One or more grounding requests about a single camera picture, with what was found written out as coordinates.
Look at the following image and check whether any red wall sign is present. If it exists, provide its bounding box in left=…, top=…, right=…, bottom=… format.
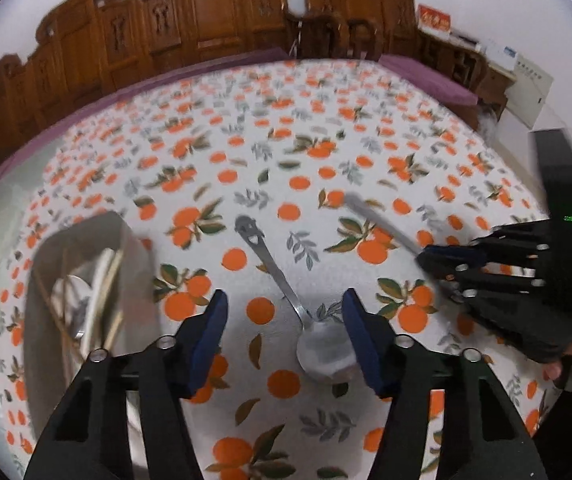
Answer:
left=418, top=4, right=452, bottom=31

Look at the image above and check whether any long carved wooden bench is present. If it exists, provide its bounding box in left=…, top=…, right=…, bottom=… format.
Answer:
left=0, top=0, right=293, bottom=203

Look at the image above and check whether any stainless steel container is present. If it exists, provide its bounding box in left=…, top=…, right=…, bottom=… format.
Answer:
left=22, top=210, right=159, bottom=411

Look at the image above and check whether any metal fork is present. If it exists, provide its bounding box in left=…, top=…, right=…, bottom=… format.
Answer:
left=342, top=193, right=467, bottom=305

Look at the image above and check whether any wooden chopstick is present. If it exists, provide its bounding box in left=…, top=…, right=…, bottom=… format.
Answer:
left=33, top=272, right=87, bottom=366
left=97, top=247, right=128, bottom=356

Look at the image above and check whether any long purple bench cushion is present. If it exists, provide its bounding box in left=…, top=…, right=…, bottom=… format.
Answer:
left=0, top=47, right=291, bottom=187

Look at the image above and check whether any metal spoon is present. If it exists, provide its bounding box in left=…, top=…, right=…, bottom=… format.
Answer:
left=234, top=215, right=362, bottom=385

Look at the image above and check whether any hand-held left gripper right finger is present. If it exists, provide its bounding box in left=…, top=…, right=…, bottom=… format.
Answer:
left=342, top=287, right=549, bottom=480

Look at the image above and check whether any white wall electrical panel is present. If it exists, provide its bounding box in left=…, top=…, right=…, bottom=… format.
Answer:
left=502, top=42, right=555, bottom=132

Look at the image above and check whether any orange print tablecloth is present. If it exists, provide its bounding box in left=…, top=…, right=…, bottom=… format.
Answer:
left=0, top=57, right=567, bottom=480

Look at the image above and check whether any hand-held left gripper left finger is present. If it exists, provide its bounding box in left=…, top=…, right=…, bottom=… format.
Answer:
left=23, top=289, right=230, bottom=480

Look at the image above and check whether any wooden side table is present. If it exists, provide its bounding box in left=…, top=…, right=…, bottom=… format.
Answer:
left=416, top=30, right=514, bottom=118

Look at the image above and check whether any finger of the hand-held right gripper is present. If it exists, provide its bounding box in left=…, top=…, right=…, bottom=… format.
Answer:
left=416, top=220, right=555, bottom=280
left=460, top=276, right=572, bottom=364

